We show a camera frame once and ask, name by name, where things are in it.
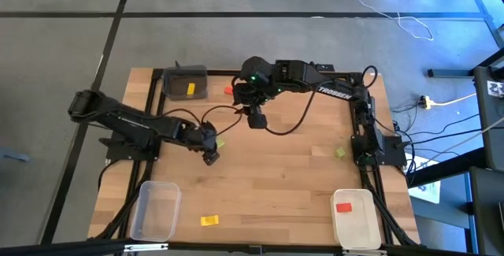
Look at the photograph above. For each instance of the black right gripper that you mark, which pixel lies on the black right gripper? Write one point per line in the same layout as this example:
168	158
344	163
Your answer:
252	92

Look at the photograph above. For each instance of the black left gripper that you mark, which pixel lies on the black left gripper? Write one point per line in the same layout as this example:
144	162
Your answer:
201	138

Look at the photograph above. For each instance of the red foam block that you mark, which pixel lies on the red foam block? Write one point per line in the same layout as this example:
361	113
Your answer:
343	207
228	90

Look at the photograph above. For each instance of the yellow foam block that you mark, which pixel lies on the yellow foam block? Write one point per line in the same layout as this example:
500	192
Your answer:
191	88
209	220

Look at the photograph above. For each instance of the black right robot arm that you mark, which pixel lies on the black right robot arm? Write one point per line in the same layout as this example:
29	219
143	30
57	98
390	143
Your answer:
334	90

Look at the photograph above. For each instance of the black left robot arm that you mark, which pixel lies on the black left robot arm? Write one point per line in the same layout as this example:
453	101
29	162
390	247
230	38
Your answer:
126	120

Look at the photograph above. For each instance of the dark grey translucent bin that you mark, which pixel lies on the dark grey translucent bin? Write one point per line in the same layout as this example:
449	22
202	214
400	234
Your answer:
175	86

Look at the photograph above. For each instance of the clear plastic bin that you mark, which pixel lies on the clear plastic bin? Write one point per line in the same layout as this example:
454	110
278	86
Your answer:
155	216

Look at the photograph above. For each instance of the small green foam block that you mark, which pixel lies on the small green foam block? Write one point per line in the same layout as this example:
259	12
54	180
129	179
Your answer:
340	152

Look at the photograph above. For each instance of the white bottom-right bin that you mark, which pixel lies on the white bottom-right bin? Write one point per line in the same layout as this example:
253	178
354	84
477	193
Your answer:
362	232

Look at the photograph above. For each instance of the black gantry bar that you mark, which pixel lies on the black gantry bar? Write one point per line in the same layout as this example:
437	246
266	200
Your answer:
59	249

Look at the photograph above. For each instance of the white yellow power plug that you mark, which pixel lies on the white yellow power plug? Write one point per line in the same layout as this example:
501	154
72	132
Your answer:
426	101

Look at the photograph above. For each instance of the grey floor tape piece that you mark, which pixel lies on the grey floor tape piece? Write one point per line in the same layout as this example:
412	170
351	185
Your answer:
13	155

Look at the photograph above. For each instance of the white paper sheet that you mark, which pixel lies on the white paper sheet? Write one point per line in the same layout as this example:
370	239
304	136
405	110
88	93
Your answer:
429	191

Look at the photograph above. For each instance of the black floor bar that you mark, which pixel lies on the black floor bar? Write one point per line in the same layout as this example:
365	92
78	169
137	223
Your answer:
449	73

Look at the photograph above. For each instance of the black diagonal floor beam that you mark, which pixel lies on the black diagonal floor beam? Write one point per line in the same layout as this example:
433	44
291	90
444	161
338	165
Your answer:
445	167

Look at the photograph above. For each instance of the dark grey cabinet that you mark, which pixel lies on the dark grey cabinet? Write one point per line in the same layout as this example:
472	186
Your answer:
488	130

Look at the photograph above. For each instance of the black white fiducial marker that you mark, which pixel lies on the black white fiducial marker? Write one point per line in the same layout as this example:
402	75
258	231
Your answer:
496	89

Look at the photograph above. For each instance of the dark grey cart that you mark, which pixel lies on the dark grey cart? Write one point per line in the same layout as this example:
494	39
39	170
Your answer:
488	216

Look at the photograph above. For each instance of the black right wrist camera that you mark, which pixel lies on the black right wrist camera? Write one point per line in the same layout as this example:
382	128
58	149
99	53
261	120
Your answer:
258	121

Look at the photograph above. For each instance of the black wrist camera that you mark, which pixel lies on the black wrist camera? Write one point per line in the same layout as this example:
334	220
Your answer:
211	157
258	121

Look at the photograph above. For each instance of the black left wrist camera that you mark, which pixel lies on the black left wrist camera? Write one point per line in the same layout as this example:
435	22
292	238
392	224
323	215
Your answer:
211	157

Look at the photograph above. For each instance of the black aluminium table frame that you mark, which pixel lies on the black aluminium table frame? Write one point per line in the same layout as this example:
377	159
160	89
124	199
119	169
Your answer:
220	73

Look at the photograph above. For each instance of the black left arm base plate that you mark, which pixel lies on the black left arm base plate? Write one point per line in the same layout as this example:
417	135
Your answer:
118	155

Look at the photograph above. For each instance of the silver metal bracket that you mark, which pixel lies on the silver metal bracket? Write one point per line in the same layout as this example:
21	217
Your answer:
145	247

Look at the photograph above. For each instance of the black table-level camera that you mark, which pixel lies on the black table-level camera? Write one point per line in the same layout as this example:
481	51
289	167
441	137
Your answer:
255	249

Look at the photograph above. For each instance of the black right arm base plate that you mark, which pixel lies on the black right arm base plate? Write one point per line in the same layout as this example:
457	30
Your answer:
393	149

